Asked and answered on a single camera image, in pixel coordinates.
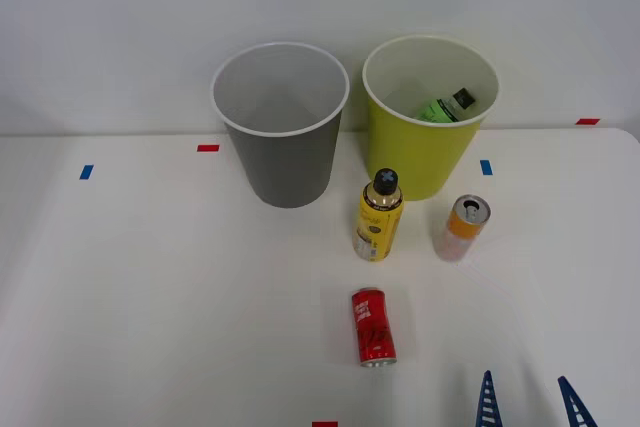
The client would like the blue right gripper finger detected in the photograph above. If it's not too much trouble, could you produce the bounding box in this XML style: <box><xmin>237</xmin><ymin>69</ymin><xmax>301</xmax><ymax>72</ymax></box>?
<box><xmin>475</xmin><ymin>370</ymin><xmax>506</xmax><ymax>427</ymax></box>
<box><xmin>557</xmin><ymin>375</ymin><xmax>599</xmax><ymax>427</ymax></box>

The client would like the orange and white drink can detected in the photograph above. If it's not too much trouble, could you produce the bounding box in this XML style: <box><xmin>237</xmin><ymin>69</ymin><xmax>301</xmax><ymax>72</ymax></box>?
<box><xmin>440</xmin><ymin>193</ymin><xmax>492</xmax><ymax>263</ymax></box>

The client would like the red drink can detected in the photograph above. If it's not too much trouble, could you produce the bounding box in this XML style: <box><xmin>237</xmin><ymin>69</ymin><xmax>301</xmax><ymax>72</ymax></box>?
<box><xmin>350</xmin><ymin>286</ymin><xmax>399</xmax><ymax>369</ymax></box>

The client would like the yellow label plastic bottle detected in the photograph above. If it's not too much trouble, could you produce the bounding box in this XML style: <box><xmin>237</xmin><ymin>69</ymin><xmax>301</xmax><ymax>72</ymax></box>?
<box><xmin>353</xmin><ymin>167</ymin><xmax>404</xmax><ymax>264</ymax></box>

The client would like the yellow-green plastic waste bin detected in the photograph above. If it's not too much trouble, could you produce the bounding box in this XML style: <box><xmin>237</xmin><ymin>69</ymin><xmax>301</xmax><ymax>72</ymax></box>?
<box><xmin>361</xmin><ymin>34</ymin><xmax>501</xmax><ymax>202</ymax></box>

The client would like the green label plastic bottle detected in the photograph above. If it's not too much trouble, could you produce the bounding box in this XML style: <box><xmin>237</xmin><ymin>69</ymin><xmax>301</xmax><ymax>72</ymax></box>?
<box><xmin>413</xmin><ymin>87</ymin><xmax>476</xmax><ymax>124</ymax></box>

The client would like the grey plastic waste bin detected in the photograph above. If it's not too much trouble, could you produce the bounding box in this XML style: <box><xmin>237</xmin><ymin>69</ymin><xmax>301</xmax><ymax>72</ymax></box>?
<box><xmin>210</xmin><ymin>41</ymin><xmax>351</xmax><ymax>210</ymax></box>

